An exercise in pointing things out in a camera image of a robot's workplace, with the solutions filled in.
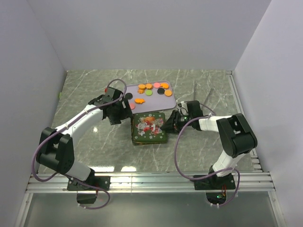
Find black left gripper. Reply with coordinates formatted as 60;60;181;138
108;97;134;125

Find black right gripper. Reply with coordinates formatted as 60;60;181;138
160;110;193;134

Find gold tin lid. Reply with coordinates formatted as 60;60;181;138
131;111;168;144

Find green gold cookie tin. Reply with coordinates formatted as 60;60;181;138
130;118;168;146

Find metal tongs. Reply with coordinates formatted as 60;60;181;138
193;80;214;107

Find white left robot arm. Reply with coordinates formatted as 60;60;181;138
33;87;132;191

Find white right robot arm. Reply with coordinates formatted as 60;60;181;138
161;100;258;189

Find pink round cookie left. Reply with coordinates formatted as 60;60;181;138
129;103;135;110

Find pink round cookie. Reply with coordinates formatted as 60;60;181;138
129;103;135;110
153;82;160;88

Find black sandwich cookie left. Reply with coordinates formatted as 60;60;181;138
125;93;133;100

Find black sandwich cookie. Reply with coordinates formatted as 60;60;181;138
125;93;133;100
157;88;165;95

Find orange fish cookie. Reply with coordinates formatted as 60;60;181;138
134;98;145;105

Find purple tray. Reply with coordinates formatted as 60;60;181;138
126;80;176;114

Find black sandwich cookie right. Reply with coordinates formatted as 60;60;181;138
157;88;165;95

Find orange sandwich cookie top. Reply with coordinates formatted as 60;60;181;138
138;84;146;90

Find green round cookie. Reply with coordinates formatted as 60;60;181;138
145;89;153;96

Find orange leaf cookie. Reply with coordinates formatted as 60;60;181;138
145;83;153;90

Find pink round cookie right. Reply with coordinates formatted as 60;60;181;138
153;82;160;88

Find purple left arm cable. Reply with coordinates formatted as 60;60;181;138
30;79;127;210

